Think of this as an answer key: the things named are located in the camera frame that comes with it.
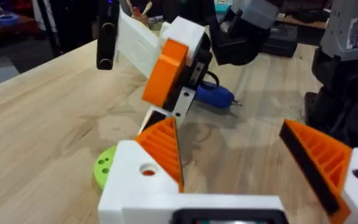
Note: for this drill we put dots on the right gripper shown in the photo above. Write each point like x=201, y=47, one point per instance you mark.
x=238, y=43

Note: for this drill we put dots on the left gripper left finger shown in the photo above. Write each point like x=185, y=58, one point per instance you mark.
x=135, y=186

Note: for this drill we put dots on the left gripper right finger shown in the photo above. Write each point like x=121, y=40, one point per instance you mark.
x=325, y=161

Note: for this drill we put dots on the blue electric screwdriver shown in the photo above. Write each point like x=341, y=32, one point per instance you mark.
x=214, y=95

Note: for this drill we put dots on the green disc with holes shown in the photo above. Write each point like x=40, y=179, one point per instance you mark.
x=104, y=166

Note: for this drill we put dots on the right wrist flat plate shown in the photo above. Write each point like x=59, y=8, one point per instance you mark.
x=137, y=40

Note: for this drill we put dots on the wooden sticks bundle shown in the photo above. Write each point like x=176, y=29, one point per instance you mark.
x=140, y=11

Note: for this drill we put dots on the teal box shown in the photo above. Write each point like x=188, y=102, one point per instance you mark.
x=223, y=5

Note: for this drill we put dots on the black case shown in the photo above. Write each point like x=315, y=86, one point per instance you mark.
x=280, y=40

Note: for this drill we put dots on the blue tape roll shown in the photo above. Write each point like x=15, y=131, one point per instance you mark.
x=6, y=19

